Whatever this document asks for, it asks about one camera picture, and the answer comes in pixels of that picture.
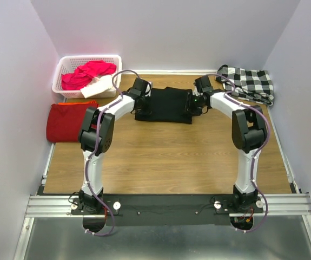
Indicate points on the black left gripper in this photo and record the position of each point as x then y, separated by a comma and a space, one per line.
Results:
139, 105

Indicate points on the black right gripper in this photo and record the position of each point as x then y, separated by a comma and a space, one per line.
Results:
191, 101

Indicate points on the black floral print t-shirt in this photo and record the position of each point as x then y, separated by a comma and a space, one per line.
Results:
168, 105

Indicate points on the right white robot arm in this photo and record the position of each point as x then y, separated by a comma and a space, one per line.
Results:
249, 133

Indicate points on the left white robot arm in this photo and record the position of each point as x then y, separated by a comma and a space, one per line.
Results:
96, 135

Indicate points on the white garment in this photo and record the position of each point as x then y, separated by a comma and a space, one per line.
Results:
99, 87

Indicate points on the folded orange garment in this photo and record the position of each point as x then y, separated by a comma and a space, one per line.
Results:
77, 103

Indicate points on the black white checkered shirt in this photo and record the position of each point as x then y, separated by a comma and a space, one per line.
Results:
252, 85

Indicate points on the pink red garment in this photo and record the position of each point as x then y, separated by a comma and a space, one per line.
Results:
84, 74

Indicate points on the folded dark red t-shirt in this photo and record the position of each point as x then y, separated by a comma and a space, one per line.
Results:
64, 122

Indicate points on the white plastic laundry basket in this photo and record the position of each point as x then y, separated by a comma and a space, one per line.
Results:
68, 64

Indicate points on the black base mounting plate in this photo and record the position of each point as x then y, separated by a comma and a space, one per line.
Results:
161, 209

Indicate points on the white wall trim strip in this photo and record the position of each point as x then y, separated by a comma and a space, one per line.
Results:
174, 72

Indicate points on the aluminium frame rail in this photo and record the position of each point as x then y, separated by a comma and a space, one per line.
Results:
169, 166

